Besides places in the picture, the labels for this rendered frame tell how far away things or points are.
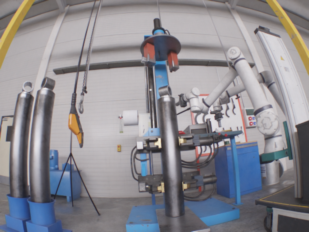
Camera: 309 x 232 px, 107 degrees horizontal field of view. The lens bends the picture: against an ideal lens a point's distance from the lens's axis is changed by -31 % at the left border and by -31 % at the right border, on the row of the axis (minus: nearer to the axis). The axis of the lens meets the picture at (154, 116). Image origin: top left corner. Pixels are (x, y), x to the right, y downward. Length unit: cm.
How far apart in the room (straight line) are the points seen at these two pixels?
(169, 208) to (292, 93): 158
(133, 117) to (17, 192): 201
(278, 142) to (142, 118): 207
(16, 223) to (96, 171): 257
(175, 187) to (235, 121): 312
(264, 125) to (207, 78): 370
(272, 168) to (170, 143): 245
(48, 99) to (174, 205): 167
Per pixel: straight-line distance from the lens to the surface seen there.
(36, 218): 173
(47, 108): 174
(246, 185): 315
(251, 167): 319
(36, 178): 166
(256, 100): 122
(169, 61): 235
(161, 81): 251
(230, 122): 442
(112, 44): 521
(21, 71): 643
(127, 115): 272
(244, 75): 130
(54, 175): 360
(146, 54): 216
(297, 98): 153
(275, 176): 367
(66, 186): 348
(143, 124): 269
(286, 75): 155
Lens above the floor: 73
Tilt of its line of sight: 17 degrees up
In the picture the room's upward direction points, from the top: 4 degrees counter-clockwise
